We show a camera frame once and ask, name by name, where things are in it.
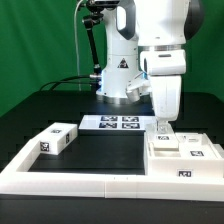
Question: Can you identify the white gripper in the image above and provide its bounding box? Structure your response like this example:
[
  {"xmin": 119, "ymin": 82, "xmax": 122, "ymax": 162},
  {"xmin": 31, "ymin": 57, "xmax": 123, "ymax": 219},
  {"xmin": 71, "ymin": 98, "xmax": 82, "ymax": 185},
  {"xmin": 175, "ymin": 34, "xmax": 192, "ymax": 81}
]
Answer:
[{"xmin": 140, "ymin": 49, "xmax": 186, "ymax": 134}]

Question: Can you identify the white door piece with knob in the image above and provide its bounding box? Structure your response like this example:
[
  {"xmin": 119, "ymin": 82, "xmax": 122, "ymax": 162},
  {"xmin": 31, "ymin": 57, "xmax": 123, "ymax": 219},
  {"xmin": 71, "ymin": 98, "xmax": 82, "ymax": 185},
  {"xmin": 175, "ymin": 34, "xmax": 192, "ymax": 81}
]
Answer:
[{"xmin": 146, "ymin": 123, "xmax": 179, "ymax": 149}]

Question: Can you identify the white cabinet box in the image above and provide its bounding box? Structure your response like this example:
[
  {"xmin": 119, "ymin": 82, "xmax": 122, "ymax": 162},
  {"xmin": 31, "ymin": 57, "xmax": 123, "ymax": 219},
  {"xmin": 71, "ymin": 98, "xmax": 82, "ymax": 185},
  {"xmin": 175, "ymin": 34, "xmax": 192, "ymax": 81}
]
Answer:
[{"xmin": 143, "ymin": 134, "xmax": 224, "ymax": 178}]

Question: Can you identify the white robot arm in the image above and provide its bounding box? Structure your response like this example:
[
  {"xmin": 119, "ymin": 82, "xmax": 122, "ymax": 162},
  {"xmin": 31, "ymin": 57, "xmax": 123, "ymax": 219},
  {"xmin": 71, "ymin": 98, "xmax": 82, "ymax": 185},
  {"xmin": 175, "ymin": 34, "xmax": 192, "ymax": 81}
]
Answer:
[{"xmin": 83, "ymin": 0, "xmax": 204, "ymax": 134}]

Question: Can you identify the white flat panel with tags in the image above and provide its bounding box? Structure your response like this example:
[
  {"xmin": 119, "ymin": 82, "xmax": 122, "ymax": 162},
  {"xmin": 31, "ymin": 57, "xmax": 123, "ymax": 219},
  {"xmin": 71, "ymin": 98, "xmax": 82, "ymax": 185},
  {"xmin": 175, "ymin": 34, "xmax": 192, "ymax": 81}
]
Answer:
[{"xmin": 79, "ymin": 115, "xmax": 155, "ymax": 131}]

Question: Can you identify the white block with tags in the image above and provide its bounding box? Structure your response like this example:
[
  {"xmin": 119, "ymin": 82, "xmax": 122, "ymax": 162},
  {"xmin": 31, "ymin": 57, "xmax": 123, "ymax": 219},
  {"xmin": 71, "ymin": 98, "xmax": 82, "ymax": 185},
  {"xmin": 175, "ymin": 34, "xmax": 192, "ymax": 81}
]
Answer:
[{"xmin": 37, "ymin": 122, "xmax": 78, "ymax": 155}]

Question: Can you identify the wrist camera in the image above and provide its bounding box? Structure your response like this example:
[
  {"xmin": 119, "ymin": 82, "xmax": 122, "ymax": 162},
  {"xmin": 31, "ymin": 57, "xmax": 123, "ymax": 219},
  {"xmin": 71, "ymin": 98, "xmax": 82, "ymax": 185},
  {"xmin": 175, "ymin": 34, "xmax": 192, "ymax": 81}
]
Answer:
[{"xmin": 126, "ymin": 73, "xmax": 151, "ymax": 102}]

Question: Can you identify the black cable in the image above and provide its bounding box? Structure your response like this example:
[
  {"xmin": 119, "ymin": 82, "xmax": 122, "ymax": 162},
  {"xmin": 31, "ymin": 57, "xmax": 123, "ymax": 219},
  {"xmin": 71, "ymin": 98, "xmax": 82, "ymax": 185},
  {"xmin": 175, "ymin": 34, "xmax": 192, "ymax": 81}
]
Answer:
[{"xmin": 39, "ymin": 74, "xmax": 101, "ymax": 92}]

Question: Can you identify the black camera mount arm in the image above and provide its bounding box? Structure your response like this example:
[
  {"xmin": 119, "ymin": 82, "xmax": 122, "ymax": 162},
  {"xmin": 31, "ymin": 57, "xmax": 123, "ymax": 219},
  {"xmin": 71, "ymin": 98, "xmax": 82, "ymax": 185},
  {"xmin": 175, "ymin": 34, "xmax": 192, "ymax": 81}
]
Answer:
[{"xmin": 82, "ymin": 0, "xmax": 102, "ymax": 74}]

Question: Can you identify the white cable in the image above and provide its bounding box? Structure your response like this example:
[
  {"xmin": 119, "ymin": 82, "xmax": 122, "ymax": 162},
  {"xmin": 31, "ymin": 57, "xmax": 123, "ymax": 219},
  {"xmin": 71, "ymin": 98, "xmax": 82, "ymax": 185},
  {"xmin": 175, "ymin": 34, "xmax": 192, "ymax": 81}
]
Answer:
[{"xmin": 73, "ymin": 0, "xmax": 83, "ymax": 92}]

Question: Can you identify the white U-shaped frame border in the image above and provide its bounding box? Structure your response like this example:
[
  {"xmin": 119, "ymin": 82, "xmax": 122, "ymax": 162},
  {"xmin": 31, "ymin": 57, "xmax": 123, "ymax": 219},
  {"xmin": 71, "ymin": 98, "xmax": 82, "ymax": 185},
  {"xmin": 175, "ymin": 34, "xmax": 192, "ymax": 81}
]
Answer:
[{"xmin": 0, "ymin": 141, "xmax": 224, "ymax": 202}]

